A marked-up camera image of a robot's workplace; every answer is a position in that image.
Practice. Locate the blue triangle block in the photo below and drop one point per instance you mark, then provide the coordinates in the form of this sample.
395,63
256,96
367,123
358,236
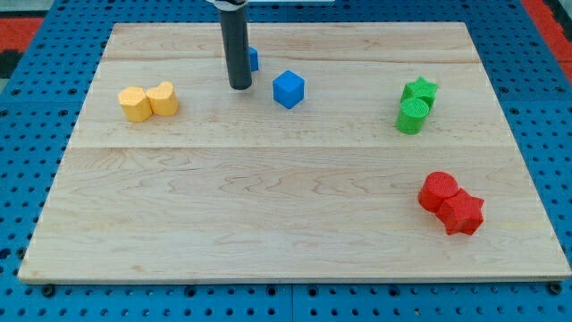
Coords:
253,57

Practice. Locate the blue cube block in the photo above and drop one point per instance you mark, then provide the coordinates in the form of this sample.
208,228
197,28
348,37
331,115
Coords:
288,89

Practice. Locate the light wooden board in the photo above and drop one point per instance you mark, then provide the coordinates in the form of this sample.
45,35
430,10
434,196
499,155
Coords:
237,189

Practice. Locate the green cylinder block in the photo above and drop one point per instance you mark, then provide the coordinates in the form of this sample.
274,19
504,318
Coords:
412,115

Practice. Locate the yellow heart block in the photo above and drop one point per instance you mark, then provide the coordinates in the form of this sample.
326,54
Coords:
163,99

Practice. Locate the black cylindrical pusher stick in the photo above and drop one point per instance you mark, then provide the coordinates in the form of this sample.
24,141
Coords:
234,27

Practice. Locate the green star block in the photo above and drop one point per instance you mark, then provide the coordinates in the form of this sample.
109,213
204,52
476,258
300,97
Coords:
421,89

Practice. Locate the red cylinder block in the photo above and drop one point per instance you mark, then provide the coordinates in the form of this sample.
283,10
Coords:
437,187

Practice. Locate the yellow pentagon block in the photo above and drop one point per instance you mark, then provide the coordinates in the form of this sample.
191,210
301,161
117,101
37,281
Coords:
135,104

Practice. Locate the red star block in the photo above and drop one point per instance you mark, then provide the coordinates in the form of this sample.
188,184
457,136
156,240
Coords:
461,213

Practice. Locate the blue perforated base mat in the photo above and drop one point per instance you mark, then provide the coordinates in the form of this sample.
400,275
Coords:
42,99

